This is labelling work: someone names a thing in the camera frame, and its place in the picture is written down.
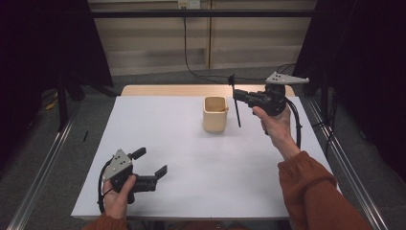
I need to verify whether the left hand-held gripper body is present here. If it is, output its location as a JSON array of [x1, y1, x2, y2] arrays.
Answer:
[[101, 149, 158, 205]]

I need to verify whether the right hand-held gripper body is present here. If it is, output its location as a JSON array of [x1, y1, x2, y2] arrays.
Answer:
[[248, 71, 310, 117]]

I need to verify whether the cream square cup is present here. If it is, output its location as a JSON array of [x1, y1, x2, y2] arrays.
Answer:
[[202, 96, 230, 133]]

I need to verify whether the person's right hand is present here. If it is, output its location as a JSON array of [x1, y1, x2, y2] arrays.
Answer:
[[251, 104, 302, 161]]

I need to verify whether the person's left hand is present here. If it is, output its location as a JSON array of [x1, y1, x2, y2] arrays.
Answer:
[[101, 174, 138, 220]]

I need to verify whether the white table mat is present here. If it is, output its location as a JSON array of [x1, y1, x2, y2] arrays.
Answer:
[[70, 95, 343, 221]]

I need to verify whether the black metal stand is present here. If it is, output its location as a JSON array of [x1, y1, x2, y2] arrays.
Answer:
[[320, 68, 330, 124], [56, 71, 70, 132]]

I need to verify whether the black horizontal bar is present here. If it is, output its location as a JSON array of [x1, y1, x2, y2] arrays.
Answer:
[[90, 9, 318, 19]]

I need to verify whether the dark curtain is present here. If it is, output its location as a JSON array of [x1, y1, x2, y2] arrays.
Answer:
[[0, 0, 115, 167], [291, 0, 406, 183]]

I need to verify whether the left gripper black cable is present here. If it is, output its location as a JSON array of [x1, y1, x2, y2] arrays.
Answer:
[[97, 159, 115, 215]]

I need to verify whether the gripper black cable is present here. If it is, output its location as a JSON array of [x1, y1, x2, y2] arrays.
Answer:
[[97, 159, 115, 215], [284, 97, 303, 150]]

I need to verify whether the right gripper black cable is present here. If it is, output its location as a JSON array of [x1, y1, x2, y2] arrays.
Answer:
[[284, 97, 303, 150]]

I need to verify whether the black floor cable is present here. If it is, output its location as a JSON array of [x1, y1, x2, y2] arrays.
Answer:
[[314, 89, 338, 158]]

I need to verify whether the black wall cable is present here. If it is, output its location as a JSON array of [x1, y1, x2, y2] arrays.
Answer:
[[182, 8, 297, 85]]

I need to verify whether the metal floor rail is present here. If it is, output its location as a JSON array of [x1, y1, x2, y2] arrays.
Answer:
[[8, 99, 84, 230], [305, 96, 389, 230]]

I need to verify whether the white wall socket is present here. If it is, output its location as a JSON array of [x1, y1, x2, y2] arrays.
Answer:
[[177, 0, 201, 10]]

